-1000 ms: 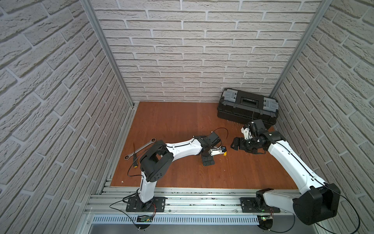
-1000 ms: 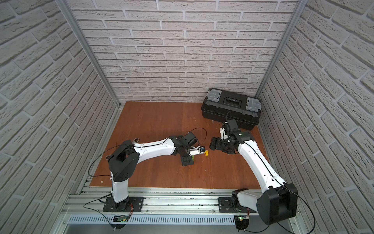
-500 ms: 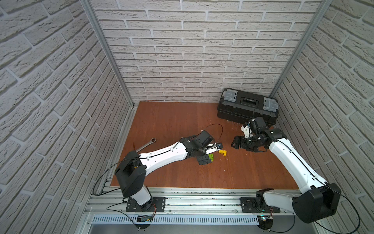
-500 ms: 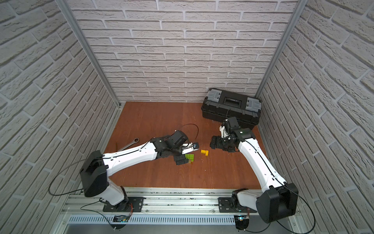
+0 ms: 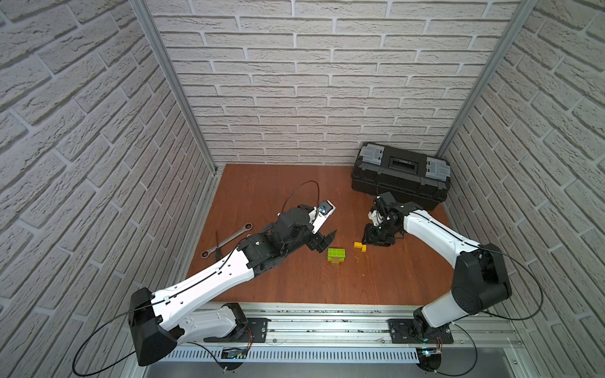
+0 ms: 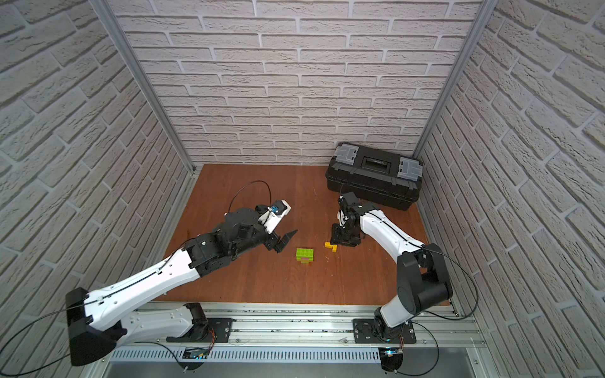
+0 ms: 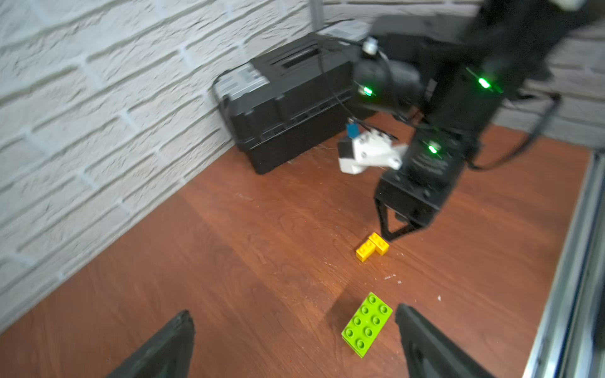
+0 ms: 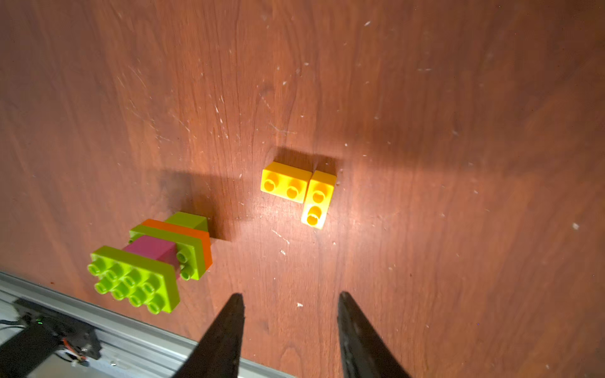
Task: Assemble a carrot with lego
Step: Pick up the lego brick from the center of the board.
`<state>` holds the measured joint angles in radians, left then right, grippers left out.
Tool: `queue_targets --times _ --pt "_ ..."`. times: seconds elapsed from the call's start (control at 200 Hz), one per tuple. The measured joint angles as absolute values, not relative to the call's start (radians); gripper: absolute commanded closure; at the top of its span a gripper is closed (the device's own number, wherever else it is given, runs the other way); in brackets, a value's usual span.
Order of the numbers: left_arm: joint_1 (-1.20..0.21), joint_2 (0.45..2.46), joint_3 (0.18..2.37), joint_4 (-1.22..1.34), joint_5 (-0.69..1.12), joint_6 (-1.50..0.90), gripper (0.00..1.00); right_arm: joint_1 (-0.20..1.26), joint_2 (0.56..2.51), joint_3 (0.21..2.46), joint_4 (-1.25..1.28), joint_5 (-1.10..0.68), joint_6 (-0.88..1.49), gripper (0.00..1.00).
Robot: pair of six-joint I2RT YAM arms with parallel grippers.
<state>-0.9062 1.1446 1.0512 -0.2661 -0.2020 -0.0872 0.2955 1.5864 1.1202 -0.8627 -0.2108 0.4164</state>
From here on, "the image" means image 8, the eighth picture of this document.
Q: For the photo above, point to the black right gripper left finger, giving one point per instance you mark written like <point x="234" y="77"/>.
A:
<point x="218" y="352"/>

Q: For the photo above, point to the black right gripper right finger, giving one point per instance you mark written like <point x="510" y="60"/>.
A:
<point x="363" y="352"/>

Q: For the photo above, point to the green 2x4 lego brick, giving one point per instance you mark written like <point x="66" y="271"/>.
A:
<point x="190" y="245"/>
<point x="139" y="280"/>

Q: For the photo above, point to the pink 2x2 lego brick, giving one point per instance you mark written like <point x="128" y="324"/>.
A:
<point x="155" y="249"/>

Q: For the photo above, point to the small green 2x2 lego brick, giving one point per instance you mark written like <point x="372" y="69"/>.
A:
<point x="187" y="220"/>

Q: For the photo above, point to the orange 2x4 lego brick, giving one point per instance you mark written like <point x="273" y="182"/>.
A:
<point x="189" y="233"/>

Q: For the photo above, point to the yellow lego brick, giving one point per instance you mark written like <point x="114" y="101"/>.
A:
<point x="285" y="181"/>
<point x="318" y="198"/>

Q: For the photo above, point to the aluminium front rail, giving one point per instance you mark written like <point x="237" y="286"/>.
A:
<point x="130" y="348"/>

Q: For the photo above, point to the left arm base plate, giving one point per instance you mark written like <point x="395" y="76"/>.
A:
<point x="42" y="332"/>

